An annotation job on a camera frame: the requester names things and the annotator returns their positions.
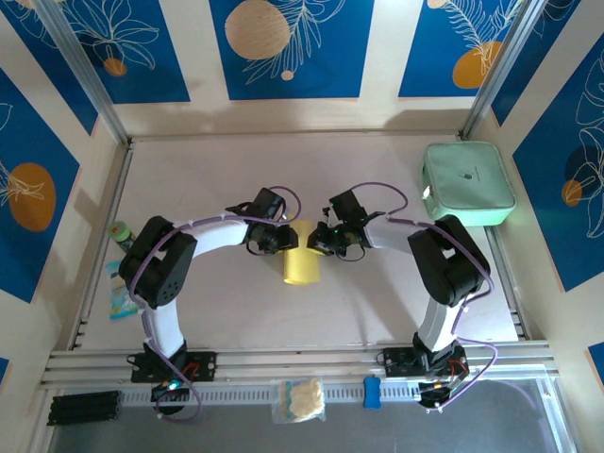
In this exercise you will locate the blue floral wall panel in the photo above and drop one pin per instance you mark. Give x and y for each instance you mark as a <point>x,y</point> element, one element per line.
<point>42,61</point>
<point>28,141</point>
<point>552,212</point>
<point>424,56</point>
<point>340,71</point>
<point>542,45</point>
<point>151,56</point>

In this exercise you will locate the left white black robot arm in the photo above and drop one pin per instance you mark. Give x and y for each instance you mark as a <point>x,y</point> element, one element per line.
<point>160,278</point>

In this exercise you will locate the yellow cloth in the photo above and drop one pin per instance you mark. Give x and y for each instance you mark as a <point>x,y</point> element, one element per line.
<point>302,269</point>

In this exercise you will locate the black controller board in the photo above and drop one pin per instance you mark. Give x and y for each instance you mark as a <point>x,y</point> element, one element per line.
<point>170,398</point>
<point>439,396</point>

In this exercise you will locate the aluminium front frame rail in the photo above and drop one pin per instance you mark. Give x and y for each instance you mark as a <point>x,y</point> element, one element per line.
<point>292,361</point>

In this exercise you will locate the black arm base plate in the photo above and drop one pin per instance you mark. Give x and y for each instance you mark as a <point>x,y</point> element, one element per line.
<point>205,365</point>
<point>394,362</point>

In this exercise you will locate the aluminium side rail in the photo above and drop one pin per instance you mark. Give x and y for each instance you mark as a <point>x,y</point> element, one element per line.
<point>120,177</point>
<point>495,236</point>

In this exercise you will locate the blue rectangular block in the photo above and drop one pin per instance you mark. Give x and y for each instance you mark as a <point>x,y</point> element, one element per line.
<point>372,391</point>

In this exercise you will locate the small jar with green lid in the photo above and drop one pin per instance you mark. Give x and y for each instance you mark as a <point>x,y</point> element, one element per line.
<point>119,233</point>

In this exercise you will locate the clear bag of yellow snacks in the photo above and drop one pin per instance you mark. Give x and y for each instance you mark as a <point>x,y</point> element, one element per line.
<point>304,398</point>

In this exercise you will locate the blue snack packet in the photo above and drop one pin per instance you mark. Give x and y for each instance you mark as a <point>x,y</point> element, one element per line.
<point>118,302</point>

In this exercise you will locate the mint green zip case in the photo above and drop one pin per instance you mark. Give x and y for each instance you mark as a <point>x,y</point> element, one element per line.
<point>467,184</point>

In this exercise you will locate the black ribbed block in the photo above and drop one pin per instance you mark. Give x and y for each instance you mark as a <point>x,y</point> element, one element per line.
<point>82,408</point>

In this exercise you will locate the aluminium frame post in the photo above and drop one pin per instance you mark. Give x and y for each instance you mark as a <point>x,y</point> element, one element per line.
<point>500,71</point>
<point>89,75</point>

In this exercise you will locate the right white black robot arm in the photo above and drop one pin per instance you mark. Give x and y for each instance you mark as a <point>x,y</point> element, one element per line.
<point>448,269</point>

